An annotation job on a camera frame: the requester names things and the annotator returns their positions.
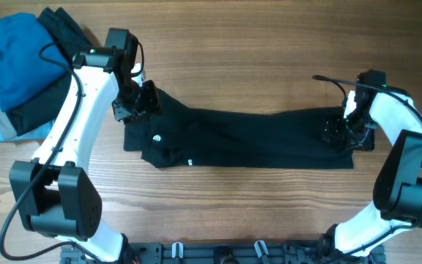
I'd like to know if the dark green folded garment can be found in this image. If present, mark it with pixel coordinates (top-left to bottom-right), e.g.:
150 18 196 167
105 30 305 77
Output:
7 7 92 136

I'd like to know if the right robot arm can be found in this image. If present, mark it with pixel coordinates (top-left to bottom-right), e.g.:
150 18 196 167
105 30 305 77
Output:
308 70 422 263

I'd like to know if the right white rail clip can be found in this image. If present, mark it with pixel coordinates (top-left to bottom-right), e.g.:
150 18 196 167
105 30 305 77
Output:
253 240 269 264

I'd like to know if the left white rail clip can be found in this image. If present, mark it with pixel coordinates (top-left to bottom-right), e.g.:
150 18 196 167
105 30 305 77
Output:
171 242 184 259

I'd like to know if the blue folded shirt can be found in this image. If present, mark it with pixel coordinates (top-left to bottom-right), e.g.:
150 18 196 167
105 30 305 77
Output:
0 12 65 111

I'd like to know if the white rail clip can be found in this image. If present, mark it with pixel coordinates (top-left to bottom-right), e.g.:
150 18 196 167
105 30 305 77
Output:
171 242 184 259
253 240 269 264

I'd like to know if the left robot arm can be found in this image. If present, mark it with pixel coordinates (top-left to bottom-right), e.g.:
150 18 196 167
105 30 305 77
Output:
9 28 160 263

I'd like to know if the black polo shirt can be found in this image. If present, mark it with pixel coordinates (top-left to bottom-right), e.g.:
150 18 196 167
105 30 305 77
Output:
123 91 355 169

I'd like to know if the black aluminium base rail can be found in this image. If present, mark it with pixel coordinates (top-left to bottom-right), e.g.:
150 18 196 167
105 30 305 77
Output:
59 240 387 264

